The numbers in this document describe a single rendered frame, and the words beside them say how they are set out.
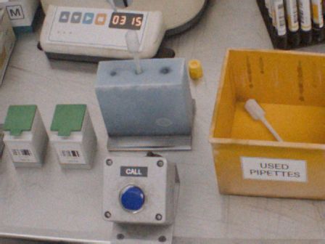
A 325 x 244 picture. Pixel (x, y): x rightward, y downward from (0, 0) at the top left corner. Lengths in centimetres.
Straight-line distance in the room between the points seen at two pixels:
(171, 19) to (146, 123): 17
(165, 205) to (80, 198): 14
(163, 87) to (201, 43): 18
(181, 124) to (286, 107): 13
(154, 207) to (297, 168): 16
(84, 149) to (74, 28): 20
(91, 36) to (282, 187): 33
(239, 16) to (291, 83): 18
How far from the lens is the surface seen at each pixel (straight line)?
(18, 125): 107
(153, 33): 116
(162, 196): 97
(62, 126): 105
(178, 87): 102
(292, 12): 113
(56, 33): 120
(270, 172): 99
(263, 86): 108
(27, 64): 123
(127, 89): 103
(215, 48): 118
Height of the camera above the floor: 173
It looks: 52 degrees down
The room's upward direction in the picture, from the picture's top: 10 degrees counter-clockwise
